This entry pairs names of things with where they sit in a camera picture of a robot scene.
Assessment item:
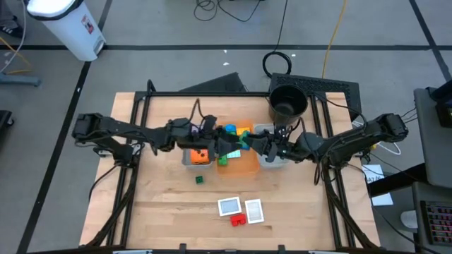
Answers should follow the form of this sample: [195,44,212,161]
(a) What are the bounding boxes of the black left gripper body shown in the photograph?
[172,114,220,153]

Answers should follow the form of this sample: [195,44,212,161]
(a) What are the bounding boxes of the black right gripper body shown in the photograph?
[266,125,301,160]

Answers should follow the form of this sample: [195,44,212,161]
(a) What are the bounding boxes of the grey plastic bin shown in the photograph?
[252,123,291,169]
[181,123,216,169]

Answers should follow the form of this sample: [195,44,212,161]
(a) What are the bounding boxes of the orange foam die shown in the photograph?
[191,148,211,165]

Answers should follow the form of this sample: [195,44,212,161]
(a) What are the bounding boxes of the orange translucent plastic bin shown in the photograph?
[213,119,260,178]

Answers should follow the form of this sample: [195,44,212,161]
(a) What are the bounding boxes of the red toy block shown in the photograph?
[230,213,247,227]

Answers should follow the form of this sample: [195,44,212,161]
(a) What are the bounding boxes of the black bucket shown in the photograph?
[268,83,309,127]

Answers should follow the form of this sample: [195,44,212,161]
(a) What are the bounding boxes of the black perforated case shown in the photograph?
[270,73,362,121]

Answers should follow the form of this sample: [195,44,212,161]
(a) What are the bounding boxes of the white paper sheet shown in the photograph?
[370,193,394,207]
[360,164,386,185]

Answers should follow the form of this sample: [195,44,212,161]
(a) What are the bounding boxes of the black desk leg bar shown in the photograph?
[367,162,428,198]

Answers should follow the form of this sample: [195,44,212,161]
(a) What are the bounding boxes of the grey desk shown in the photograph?
[411,181,452,254]
[413,86,452,189]

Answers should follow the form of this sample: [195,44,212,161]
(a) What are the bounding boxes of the white computer mouse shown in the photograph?
[400,210,419,229]

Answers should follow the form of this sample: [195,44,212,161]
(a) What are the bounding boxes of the white trash bin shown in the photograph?
[25,0,107,63]

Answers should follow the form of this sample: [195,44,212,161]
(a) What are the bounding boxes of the black desk equipment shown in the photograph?
[426,79,452,128]

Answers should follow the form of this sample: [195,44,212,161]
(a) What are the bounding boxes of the backlit keyboard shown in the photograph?
[419,199,452,247]

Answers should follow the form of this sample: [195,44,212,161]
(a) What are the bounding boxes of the grey stand foot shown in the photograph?
[0,72,42,88]

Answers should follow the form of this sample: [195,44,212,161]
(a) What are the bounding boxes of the black floor equipment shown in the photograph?
[0,109,15,142]

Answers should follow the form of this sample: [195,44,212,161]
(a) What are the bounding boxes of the person's shoe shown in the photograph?
[0,23,25,39]

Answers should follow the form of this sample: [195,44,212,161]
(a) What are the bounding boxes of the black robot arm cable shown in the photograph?
[189,97,206,123]

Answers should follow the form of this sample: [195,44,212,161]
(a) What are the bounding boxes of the black coiled cable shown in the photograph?
[261,0,293,79]

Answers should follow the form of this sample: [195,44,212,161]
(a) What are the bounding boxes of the black base cable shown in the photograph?
[88,164,121,202]

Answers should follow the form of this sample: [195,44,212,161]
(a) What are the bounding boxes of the white cable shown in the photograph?
[352,121,403,157]

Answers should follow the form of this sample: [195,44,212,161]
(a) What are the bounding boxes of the black cable bundle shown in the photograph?
[400,105,418,124]

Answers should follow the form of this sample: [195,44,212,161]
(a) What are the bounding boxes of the black tangled cable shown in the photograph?
[193,0,264,23]

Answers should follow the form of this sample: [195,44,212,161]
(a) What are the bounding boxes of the yellow floor cable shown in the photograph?
[0,36,35,75]

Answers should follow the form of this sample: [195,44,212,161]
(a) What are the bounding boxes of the grey cable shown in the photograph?
[0,0,28,73]

